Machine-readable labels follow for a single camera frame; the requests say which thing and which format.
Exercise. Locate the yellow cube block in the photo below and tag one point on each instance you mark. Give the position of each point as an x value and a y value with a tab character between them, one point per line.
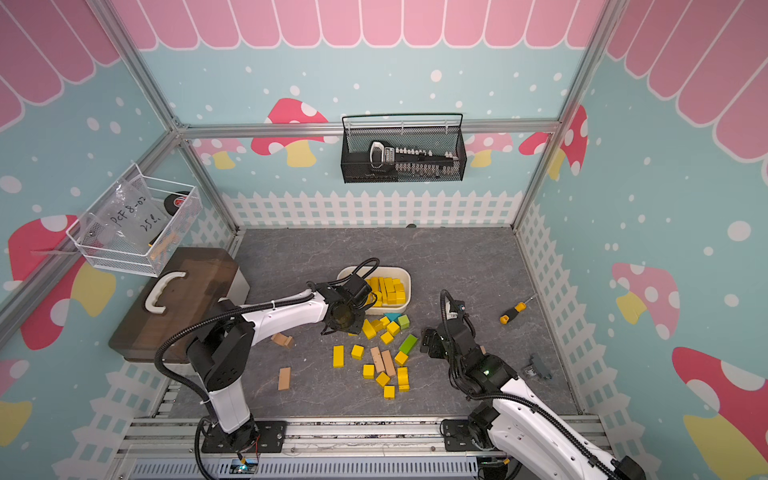
357	352

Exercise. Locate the right natural wooden plank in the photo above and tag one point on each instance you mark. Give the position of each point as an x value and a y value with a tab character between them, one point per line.
388	363

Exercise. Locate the small green cube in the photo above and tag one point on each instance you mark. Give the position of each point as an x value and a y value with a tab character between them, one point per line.
404	321

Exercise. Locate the large yellow front block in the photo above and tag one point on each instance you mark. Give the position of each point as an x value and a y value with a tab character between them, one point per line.
338	359

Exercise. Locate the small grey metal clip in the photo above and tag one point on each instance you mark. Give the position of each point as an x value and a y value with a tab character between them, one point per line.
536	368

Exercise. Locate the yellow arch block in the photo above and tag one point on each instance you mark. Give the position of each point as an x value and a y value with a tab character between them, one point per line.
403	379

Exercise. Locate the black tape roll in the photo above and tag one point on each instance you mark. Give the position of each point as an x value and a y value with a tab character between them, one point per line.
173	202

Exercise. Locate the white plastic tub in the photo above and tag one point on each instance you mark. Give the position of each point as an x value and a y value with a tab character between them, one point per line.
387	304

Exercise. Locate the yellow cylinder block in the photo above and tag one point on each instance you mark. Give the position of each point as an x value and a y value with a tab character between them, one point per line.
373	282

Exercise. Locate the small yellow cube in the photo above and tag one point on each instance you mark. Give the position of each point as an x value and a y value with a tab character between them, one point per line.
400	296

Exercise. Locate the natural wooden plank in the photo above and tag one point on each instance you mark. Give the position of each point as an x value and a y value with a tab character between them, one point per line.
388	363
377	360

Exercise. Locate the yellow upright rectangular block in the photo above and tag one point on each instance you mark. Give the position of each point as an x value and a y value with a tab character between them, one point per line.
368	330

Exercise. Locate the flat wooden block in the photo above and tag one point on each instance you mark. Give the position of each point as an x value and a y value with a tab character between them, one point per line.
284	379

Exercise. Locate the yellow black screwdriver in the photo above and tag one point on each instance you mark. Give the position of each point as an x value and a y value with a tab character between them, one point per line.
511	313

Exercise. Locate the brown toolbox with white handle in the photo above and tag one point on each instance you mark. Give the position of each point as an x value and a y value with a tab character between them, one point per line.
192	282

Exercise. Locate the clear wall-mounted bin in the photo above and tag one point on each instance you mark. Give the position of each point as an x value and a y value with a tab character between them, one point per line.
127	229

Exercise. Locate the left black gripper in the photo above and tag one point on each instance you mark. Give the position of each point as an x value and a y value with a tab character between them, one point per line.
355	328

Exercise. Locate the left natural wooden plank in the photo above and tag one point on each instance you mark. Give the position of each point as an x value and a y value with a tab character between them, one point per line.
377	360

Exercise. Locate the black wire mesh basket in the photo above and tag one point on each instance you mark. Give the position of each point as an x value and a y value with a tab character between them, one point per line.
439	132

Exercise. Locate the socket wrench set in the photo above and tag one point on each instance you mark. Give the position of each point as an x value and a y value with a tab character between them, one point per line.
401	163

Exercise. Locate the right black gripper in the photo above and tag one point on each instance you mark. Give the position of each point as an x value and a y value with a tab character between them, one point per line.
433	349

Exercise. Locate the wooden arch block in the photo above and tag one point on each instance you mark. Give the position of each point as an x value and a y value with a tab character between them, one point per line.
283	340

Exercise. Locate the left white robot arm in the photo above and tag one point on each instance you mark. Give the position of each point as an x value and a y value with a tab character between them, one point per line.
220	347

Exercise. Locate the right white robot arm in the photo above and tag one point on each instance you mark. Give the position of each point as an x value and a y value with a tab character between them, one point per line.
509	416

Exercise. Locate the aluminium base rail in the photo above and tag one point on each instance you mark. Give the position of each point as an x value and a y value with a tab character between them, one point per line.
312	448

